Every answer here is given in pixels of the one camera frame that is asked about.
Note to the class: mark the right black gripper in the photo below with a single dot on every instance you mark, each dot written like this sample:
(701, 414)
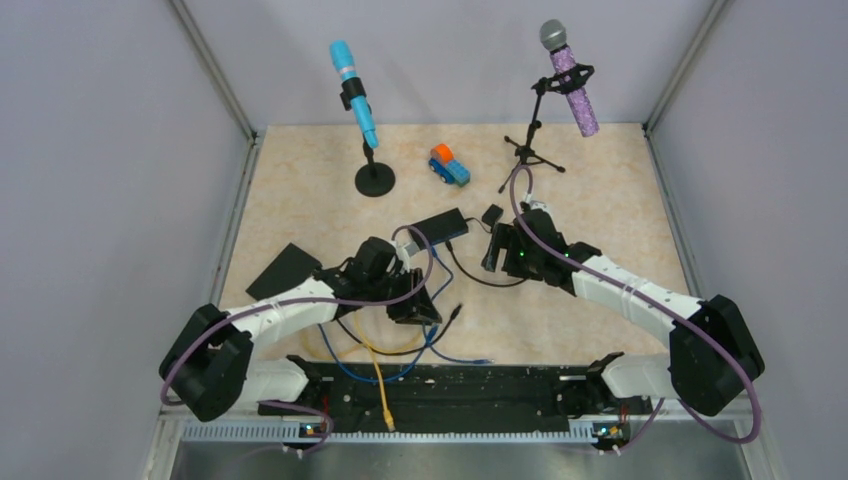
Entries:
(503, 237)

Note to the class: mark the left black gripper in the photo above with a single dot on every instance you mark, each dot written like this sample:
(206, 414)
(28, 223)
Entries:
(419, 307)

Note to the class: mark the small black ribbed network switch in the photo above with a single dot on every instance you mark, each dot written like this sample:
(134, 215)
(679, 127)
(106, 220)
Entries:
(443, 227)

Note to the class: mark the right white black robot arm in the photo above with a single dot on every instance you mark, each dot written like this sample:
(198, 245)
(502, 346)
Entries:
(710, 353)

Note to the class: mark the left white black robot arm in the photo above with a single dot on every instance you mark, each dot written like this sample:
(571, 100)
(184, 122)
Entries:
(216, 361)

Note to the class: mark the orange blue toy truck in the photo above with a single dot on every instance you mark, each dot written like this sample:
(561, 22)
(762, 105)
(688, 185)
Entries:
(443, 163)

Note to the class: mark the black round-base microphone stand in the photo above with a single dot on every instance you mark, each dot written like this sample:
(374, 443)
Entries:
(374, 179)

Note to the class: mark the black tripod microphone stand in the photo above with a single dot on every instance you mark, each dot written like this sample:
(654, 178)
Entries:
(533, 139)

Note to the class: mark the purple glitter microphone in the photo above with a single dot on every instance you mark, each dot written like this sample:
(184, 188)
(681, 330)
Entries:
(553, 37)

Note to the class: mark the cyan microphone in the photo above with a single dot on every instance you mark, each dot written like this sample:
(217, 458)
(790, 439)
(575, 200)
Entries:
(353, 91)

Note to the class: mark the black power adapter with cord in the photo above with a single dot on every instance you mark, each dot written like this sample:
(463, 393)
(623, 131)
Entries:
(489, 218)

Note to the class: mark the black ethernet cable loose end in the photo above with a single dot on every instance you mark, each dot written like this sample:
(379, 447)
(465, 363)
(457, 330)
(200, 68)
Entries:
(413, 346)

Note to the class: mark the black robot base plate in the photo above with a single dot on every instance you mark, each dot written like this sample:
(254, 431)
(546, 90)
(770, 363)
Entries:
(464, 399)

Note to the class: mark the large black network switch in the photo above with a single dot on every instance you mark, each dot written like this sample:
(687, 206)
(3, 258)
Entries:
(289, 269)

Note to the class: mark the aluminium frame rail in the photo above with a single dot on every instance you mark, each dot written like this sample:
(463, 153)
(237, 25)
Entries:
(254, 442)

